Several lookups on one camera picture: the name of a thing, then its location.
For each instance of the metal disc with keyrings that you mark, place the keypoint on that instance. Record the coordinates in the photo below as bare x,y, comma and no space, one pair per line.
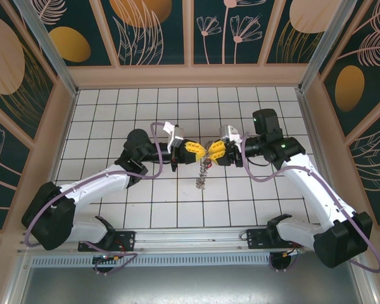
202,177

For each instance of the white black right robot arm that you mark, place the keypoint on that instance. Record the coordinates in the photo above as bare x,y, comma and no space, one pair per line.
313,190

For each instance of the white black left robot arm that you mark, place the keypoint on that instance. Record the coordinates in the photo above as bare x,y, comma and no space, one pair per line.
92,187

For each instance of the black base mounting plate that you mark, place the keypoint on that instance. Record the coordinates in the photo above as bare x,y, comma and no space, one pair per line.
256,240
126,240

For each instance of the grey metal sheet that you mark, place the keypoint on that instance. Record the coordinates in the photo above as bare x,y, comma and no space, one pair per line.
190,285

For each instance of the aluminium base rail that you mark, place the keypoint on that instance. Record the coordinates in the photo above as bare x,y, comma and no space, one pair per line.
190,239

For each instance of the aluminium corner post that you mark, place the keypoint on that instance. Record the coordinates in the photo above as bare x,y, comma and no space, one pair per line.
320,47
50,47

